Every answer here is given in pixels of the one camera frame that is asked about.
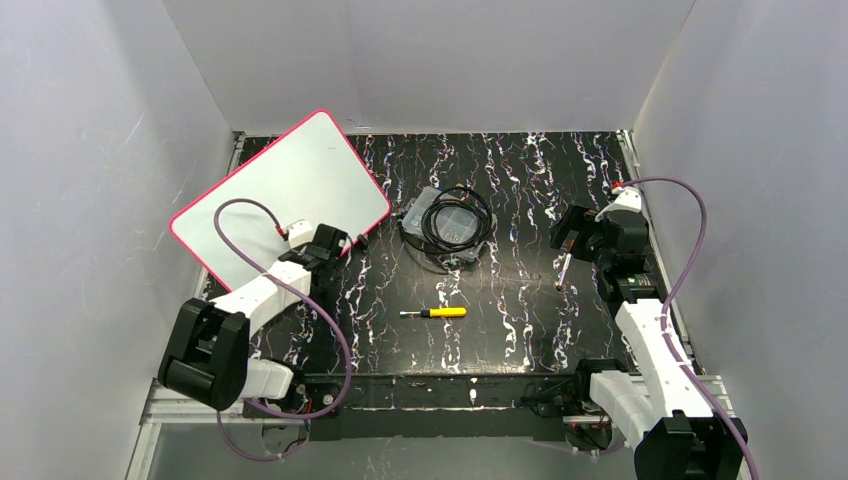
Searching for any white marker pen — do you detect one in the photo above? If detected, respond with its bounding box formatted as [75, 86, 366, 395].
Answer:
[554, 252, 572, 292]

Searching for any pink framed whiteboard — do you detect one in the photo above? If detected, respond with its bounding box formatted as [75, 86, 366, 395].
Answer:
[170, 110, 391, 290]

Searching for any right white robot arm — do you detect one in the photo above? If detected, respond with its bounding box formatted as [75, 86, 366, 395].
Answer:
[550, 205, 747, 479]

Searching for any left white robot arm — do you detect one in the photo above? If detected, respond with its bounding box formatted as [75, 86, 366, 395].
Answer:
[158, 221, 349, 410]

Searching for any clear plastic organizer box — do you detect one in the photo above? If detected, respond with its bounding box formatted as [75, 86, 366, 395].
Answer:
[399, 186, 497, 263]

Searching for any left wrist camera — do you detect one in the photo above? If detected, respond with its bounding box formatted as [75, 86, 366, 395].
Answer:
[285, 220, 315, 249]

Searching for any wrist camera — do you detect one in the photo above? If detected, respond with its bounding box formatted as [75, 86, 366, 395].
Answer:
[594, 186, 642, 222]
[285, 220, 315, 249]

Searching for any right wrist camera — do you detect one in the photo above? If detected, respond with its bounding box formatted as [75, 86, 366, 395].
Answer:
[594, 186, 642, 222]

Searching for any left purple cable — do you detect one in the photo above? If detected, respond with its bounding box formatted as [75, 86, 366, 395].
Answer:
[212, 197, 354, 463]

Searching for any purple cable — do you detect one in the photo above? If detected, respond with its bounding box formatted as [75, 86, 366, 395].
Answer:
[612, 176, 762, 480]
[212, 197, 354, 463]

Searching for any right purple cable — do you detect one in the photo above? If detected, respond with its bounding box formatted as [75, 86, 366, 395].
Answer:
[612, 176, 762, 480]

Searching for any yellow handled screwdriver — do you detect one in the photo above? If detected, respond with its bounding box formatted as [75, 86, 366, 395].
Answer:
[399, 307, 467, 319]

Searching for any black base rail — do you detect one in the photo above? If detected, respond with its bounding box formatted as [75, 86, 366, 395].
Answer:
[241, 372, 627, 443]

